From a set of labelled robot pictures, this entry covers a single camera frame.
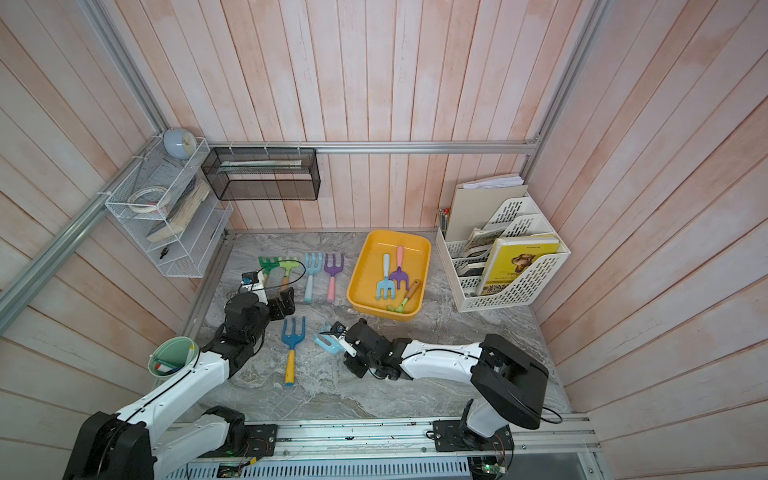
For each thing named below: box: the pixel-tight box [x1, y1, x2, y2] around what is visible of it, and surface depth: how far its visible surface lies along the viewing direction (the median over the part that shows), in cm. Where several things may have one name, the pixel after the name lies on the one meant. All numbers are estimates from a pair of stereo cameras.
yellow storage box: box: [347, 230, 431, 321], surface depth 109 cm
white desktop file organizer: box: [436, 192, 572, 313], surface depth 92 cm
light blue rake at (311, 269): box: [304, 252, 323, 303], surface depth 109 cm
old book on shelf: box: [146, 176, 211, 242], surface depth 83 cm
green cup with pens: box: [147, 336, 200, 391], surface depth 77 cm
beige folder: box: [446, 173, 529, 242], surface depth 96 cm
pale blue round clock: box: [163, 128, 197, 160], surface depth 84 cm
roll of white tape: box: [127, 186, 170, 213], surface depth 75 cm
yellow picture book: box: [481, 234, 561, 296], surface depth 85 cm
